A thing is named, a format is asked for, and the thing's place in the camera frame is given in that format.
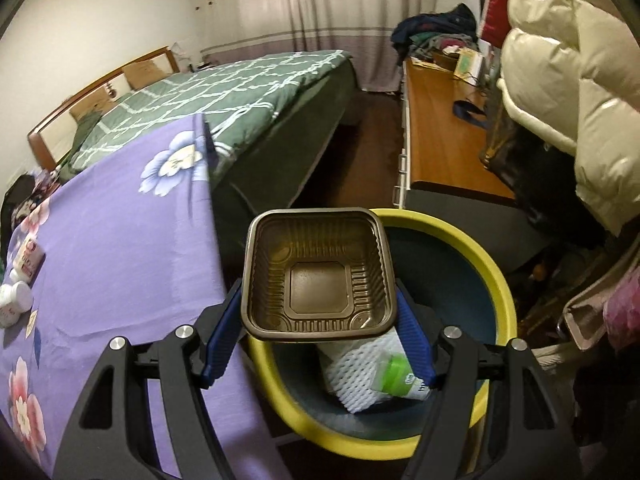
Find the pink plastic bag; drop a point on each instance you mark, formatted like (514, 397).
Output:
(622, 310)

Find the wooden headboard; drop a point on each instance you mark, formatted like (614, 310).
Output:
(50, 125)

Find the pale green box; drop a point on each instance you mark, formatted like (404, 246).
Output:
(467, 64)

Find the white foam net sleeve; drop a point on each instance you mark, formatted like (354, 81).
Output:
(350, 370)

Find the pile of dark clothes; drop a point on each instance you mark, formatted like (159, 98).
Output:
(15, 205)

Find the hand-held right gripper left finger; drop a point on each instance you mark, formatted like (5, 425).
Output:
(220, 340)

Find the red garment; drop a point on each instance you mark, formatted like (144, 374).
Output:
(495, 0)

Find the white box red print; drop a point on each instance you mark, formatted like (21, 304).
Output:
(27, 260)

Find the bed with green plaid quilt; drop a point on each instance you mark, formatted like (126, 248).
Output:
(225, 95)

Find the pile of mixed clothes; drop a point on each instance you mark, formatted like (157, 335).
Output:
(435, 25)

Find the wooden desk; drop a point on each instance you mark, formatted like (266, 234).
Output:
(445, 145)

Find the yellow rimmed blue bin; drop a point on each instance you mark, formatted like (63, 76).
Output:
(450, 280)

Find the black bag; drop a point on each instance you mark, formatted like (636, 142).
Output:
(540, 180)

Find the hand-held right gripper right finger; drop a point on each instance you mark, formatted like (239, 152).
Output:
(412, 340)

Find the white medicine bottle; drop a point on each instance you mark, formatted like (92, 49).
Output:
(12, 305)

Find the cream puffer jacket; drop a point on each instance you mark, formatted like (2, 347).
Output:
(575, 60)

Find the tan pillow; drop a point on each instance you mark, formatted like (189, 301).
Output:
(92, 107)
(145, 72)

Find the striped beige curtain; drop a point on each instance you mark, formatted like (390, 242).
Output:
(340, 5)

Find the green and white carton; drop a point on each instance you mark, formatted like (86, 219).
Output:
(400, 375)

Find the brown plastic tray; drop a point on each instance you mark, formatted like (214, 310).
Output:
(320, 285)

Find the beige bag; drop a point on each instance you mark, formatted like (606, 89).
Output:
(582, 315)

